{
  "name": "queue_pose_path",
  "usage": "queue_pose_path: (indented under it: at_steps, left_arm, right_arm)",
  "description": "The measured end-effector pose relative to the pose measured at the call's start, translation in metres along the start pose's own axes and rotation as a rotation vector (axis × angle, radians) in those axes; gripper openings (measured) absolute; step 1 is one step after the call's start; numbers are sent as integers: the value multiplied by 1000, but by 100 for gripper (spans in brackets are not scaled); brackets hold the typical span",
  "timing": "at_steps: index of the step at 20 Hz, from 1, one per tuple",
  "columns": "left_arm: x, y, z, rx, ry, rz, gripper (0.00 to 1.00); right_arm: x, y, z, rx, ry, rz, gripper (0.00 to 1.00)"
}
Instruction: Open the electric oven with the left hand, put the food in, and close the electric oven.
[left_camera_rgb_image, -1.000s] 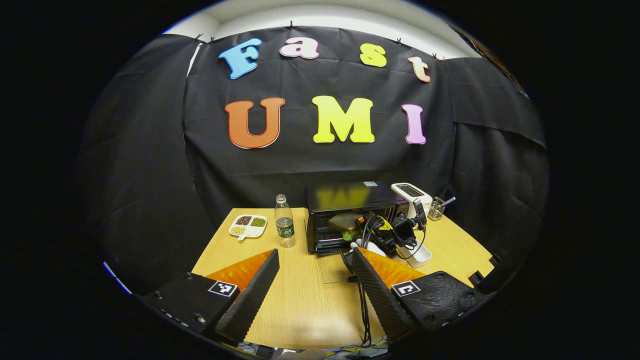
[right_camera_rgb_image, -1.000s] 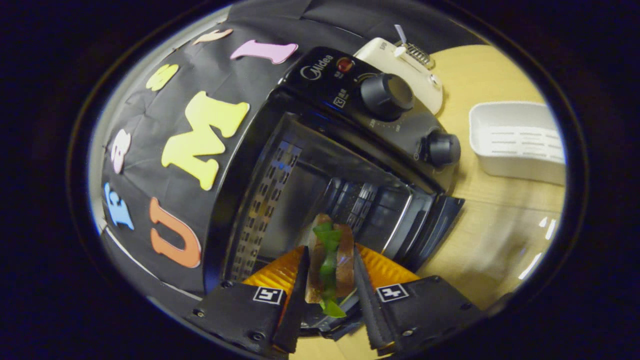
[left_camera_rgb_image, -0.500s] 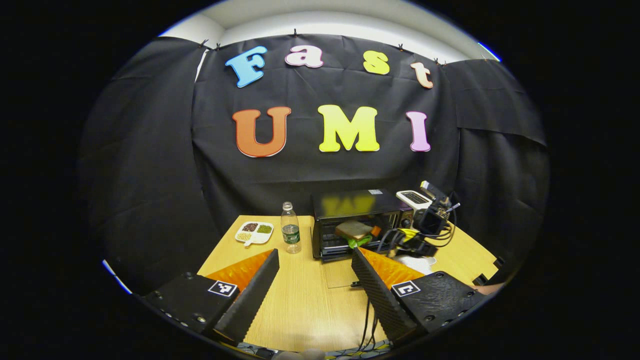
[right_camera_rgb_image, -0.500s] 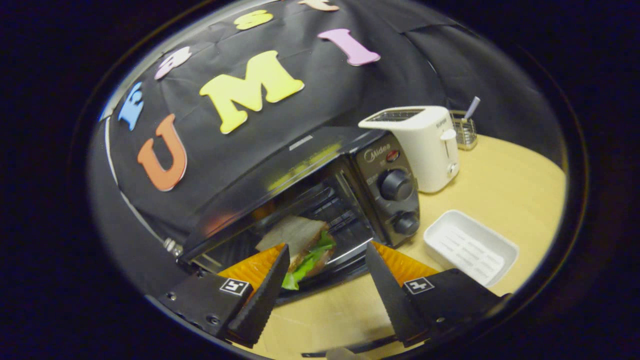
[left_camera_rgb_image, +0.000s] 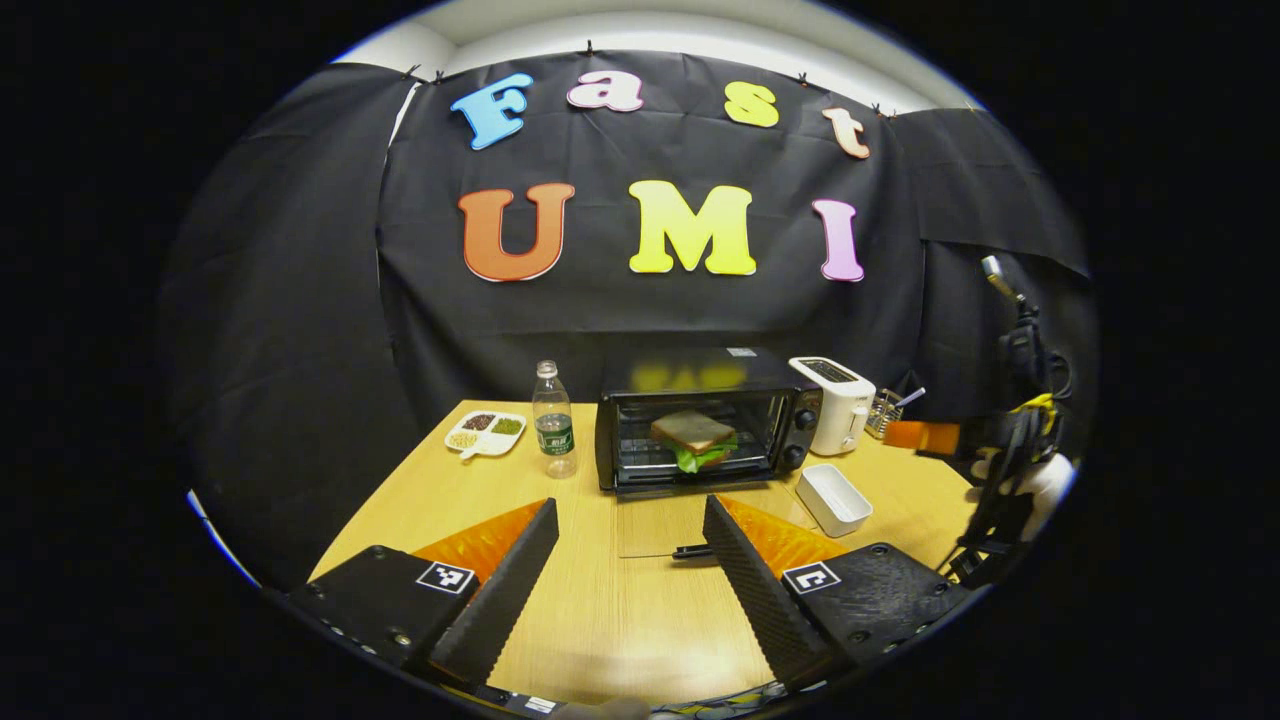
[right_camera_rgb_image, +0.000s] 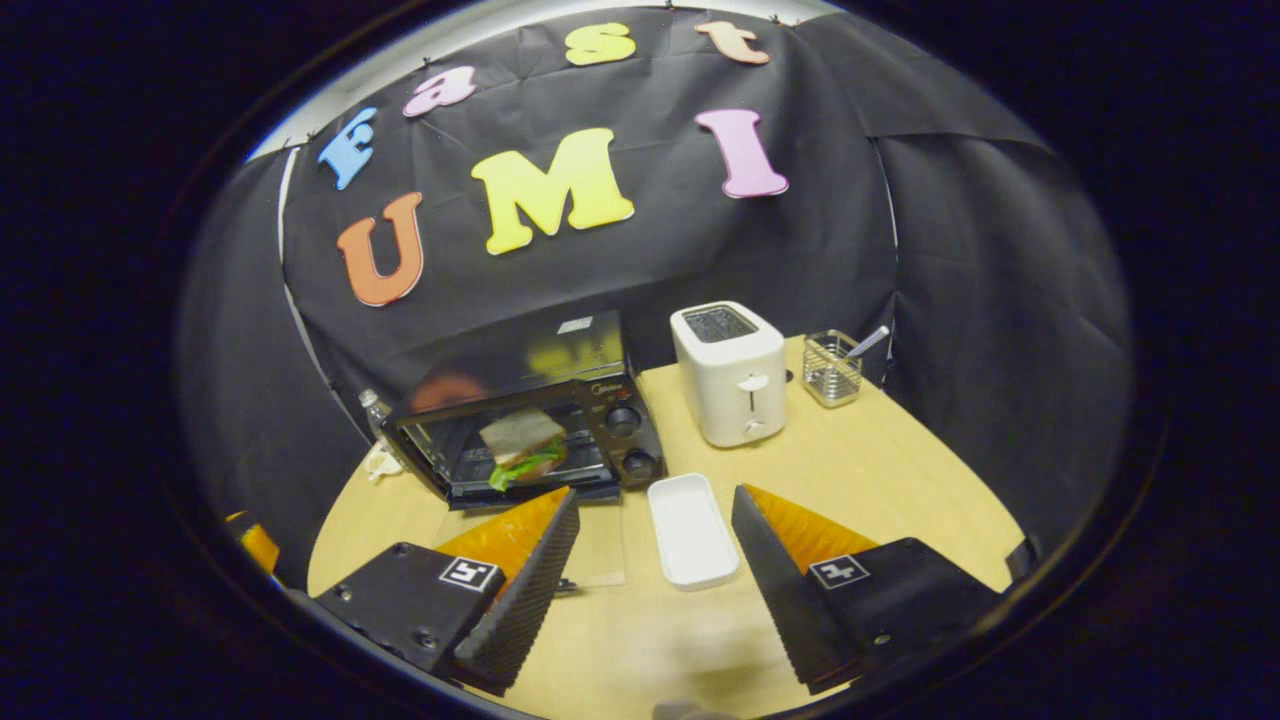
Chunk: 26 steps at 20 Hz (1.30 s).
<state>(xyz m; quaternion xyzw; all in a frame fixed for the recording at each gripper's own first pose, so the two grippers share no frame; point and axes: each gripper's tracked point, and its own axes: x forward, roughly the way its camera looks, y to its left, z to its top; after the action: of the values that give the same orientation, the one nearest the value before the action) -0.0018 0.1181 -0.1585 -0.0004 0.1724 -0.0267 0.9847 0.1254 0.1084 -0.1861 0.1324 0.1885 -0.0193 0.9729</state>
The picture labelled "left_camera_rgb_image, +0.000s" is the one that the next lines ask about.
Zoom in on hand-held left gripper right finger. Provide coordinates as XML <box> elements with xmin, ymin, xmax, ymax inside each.
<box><xmin>703</xmin><ymin>493</ymin><xmax>971</xmax><ymax>692</ymax></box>

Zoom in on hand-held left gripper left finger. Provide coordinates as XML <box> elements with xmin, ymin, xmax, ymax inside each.
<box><xmin>285</xmin><ymin>497</ymin><xmax>561</xmax><ymax>691</ymax></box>

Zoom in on white rectangular dish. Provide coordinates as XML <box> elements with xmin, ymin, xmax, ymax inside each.
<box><xmin>795</xmin><ymin>463</ymin><xmax>874</xmax><ymax>539</ymax></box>

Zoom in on lettuce sandwich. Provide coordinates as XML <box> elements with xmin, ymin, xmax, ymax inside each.
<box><xmin>650</xmin><ymin>409</ymin><xmax>739</xmax><ymax>474</ymax></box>

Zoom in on black electric oven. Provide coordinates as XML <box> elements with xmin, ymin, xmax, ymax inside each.
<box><xmin>594</xmin><ymin>347</ymin><xmax>824</xmax><ymax>561</ymax></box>

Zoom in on white toaster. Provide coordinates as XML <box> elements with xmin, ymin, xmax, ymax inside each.
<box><xmin>788</xmin><ymin>356</ymin><xmax>877</xmax><ymax>457</ymax></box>

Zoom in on white divided plate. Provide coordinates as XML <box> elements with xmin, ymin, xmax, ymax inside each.
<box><xmin>444</xmin><ymin>410</ymin><xmax>528</xmax><ymax>460</ymax></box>

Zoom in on clear plastic water bottle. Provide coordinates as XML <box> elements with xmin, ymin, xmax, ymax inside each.
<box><xmin>531</xmin><ymin>360</ymin><xmax>578</xmax><ymax>480</ymax></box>

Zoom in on black backdrop cloth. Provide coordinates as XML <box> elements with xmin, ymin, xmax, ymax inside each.
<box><xmin>160</xmin><ymin>50</ymin><xmax>1101</xmax><ymax>591</ymax></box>

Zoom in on wire utensil holder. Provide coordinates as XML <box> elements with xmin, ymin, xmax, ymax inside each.
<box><xmin>866</xmin><ymin>388</ymin><xmax>906</xmax><ymax>439</ymax></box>

